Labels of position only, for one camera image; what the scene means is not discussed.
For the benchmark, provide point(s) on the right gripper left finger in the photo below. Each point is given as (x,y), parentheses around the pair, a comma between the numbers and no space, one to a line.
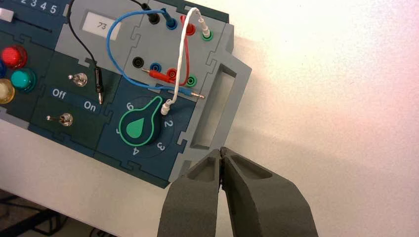
(191,202)

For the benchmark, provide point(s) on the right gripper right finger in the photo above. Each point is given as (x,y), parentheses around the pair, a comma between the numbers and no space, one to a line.
(262,206)

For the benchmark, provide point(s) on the green rotary knob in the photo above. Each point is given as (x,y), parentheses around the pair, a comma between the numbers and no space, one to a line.
(139,127)

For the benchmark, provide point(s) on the blue grey control box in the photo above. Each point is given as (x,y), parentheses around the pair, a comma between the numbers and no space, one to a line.
(154,49)

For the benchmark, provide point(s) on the white number display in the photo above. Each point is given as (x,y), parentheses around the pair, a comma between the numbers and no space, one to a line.
(101,26)

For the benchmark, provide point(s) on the green push button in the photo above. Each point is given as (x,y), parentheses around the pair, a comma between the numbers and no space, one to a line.
(22,79)

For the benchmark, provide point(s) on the yellow push button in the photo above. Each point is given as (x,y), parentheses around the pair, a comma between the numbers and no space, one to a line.
(6,91)

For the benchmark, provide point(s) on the red push button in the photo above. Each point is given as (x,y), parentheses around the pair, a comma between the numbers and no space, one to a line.
(13,56)

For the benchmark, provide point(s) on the blue push button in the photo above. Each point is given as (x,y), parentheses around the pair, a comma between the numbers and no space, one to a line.
(2,69)

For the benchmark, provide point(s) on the white slider knob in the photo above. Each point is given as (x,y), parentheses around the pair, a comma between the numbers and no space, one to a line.
(6,15)

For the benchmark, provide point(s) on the metal toggle switch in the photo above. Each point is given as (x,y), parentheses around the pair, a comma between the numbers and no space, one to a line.
(65,119)
(80,80)

